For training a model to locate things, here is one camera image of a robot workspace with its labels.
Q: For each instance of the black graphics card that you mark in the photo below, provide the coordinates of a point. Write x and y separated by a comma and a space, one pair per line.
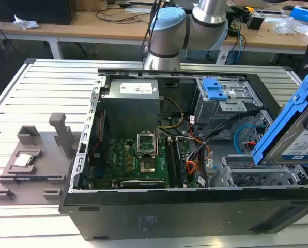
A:
143, 184

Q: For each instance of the RAM stick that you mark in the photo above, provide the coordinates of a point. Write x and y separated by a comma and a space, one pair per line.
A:
182, 165

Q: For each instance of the wooden desk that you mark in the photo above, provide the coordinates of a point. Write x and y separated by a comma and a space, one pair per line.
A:
92, 28

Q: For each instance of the green motherboard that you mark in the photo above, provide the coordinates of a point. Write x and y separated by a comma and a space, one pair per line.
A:
117, 155

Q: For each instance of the CPU socket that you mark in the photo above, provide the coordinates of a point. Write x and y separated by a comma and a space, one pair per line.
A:
148, 166

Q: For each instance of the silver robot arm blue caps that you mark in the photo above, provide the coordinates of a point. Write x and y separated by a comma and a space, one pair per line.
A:
167, 33

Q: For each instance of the grey parts rack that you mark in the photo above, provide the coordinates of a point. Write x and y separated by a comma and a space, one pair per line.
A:
48, 160

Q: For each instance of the blue plastic drive bracket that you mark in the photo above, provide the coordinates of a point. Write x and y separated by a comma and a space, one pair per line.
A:
213, 89

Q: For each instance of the silver CPU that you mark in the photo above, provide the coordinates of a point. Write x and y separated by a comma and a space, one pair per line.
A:
22, 160

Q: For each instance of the blue cardboard box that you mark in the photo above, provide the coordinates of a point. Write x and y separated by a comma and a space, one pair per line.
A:
305, 18

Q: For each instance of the metal disk bay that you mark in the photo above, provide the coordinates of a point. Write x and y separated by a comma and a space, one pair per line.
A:
260, 178

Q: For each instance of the locking lever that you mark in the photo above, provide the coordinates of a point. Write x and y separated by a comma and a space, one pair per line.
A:
157, 144

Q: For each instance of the small black yellow device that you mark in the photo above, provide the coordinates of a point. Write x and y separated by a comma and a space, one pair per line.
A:
255, 22

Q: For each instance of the black PC case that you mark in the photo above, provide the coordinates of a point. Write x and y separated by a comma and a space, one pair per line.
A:
169, 217

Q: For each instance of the clear plastic bags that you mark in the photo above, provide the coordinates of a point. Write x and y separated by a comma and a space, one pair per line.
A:
288, 25

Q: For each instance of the large black box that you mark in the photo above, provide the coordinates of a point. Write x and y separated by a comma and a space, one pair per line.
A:
35, 10

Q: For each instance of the metal drive cage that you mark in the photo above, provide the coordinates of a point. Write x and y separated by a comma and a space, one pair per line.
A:
216, 111

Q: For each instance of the grey power supply unit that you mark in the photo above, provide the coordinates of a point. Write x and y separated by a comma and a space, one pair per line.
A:
128, 108

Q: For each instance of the crumpled white plastic wrap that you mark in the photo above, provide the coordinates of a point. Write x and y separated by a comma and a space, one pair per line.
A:
26, 23

